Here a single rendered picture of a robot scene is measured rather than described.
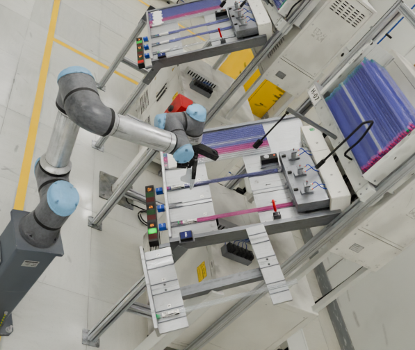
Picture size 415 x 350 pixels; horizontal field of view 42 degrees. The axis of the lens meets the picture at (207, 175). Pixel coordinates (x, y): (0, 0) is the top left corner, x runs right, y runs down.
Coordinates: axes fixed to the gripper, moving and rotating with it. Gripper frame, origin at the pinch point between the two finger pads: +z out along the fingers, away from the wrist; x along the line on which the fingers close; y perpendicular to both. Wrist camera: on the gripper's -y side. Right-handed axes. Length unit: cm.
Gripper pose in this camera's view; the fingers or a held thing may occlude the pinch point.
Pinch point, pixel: (190, 178)
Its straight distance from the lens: 224.3
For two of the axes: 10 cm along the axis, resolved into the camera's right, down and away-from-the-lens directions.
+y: -9.8, -0.3, -1.9
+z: -1.5, 7.5, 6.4
